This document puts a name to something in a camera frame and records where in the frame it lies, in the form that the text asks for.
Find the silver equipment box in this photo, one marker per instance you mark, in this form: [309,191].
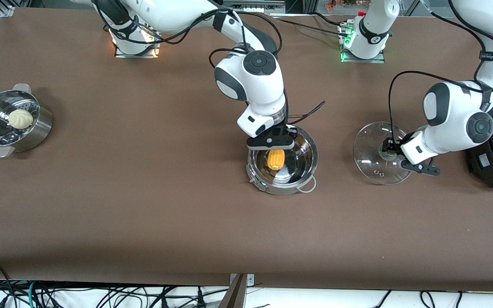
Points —
[250,6]

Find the brown table cover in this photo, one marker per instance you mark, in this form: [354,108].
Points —
[186,222]

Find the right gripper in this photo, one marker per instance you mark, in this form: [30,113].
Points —
[284,131]

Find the white steamed bun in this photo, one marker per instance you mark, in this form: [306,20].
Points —
[20,119]

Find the colourful background item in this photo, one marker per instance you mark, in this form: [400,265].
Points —
[336,4]

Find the steel cooking pot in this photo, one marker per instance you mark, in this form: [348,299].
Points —
[280,189]

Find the glass pot lid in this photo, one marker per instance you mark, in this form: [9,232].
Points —
[368,149]

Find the small silver bracket plate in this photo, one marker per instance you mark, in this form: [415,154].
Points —
[250,280]

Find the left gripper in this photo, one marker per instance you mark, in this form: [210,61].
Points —
[390,146]

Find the silver corner bracket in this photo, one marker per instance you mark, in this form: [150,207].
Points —
[7,11]

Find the steel steamer pot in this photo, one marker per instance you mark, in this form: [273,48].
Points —
[37,132]

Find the dark metal pole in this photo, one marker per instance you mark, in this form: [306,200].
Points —
[233,297]

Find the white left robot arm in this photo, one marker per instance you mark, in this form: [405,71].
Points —
[456,111]

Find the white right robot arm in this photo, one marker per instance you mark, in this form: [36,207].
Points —
[268,85]

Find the yellow corn cob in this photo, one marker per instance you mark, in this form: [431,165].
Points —
[275,160]

